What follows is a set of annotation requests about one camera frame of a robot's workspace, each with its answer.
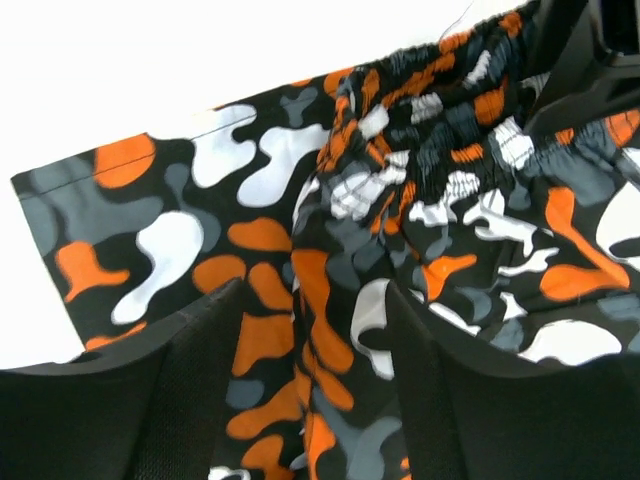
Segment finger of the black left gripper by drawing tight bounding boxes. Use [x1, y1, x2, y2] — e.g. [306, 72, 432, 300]
[524, 0, 639, 133]

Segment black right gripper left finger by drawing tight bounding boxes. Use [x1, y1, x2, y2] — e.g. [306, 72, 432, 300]
[1, 279, 243, 479]

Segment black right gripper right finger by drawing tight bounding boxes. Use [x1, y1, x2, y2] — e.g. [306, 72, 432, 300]
[386, 285, 639, 479]

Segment orange black camouflage shorts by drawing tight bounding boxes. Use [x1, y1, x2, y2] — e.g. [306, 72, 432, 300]
[12, 1, 639, 479]

